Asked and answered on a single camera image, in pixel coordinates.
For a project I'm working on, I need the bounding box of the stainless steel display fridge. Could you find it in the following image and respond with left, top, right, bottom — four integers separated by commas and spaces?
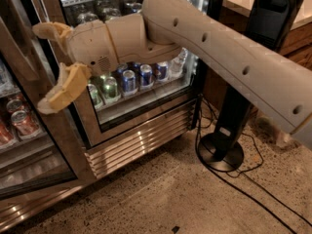
0, 0, 216, 231

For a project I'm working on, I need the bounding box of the blue can front right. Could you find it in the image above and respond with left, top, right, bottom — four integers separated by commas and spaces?
156, 61, 169, 82

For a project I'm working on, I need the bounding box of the black tower fan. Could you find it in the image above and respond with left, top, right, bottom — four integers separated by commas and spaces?
196, 0, 303, 173

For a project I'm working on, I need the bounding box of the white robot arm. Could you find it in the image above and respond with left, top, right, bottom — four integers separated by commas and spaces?
32, 0, 312, 148

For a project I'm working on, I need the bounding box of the black power cable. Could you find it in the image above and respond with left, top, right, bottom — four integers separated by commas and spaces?
194, 96, 312, 234

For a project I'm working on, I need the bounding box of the red soda can rear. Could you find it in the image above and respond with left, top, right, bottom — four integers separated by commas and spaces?
6, 99, 26, 114

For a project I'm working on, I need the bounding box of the wooden counter cabinet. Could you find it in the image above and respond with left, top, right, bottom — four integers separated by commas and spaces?
203, 0, 312, 110

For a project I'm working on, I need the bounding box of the small clear water bottle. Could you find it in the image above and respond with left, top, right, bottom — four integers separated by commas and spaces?
170, 48, 188, 78

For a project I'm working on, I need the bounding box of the red soda can front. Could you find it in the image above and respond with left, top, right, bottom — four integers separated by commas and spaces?
11, 110, 40, 137

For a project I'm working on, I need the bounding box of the blue can front middle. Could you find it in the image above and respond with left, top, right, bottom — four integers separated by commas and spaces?
139, 64, 153, 89

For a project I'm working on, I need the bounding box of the blue can front left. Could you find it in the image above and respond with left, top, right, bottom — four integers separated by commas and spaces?
122, 70, 137, 95

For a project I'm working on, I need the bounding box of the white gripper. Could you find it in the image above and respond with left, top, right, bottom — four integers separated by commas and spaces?
32, 20, 118, 115

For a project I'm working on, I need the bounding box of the green can bottom shelf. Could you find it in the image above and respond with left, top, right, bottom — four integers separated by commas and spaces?
102, 77, 120, 103

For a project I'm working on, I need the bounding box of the red soda can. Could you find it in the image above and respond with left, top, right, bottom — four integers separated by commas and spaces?
6, 99, 26, 114
11, 110, 40, 137

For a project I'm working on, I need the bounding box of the red can at edge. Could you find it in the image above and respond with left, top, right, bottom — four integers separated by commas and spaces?
0, 122, 15, 146

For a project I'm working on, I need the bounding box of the blue can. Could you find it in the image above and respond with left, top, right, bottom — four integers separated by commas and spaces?
139, 64, 153, 89
156, 61, 169, 82
122, 70, 137, 95

